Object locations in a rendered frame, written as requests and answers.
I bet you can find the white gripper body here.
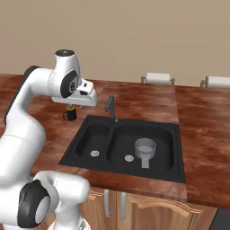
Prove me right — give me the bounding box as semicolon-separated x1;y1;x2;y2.
50;88;99;109

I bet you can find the black mug with yellow inside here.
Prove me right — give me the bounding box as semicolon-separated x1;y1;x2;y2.
62;106;78;122

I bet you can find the black double-basin sink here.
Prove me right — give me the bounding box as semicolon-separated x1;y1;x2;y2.
58;114;187;184

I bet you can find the dark grey tap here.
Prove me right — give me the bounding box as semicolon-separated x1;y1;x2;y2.
103;94;119;123

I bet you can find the white paper towel roll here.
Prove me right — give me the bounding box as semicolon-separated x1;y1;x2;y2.
140;72;176;86
199;75;230;90

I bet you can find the grey saucepan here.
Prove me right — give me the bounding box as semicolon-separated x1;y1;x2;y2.
134;137;157;170

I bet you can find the wooden cupboard door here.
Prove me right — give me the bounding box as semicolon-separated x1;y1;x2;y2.
116;191;218;230
78;186;118;230

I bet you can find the dark appliance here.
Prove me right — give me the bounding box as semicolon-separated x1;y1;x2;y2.
208;208;230;230

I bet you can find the grey cupboard handle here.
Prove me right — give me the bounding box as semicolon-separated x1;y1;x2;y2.
120;191;128;222
103;189;111;218

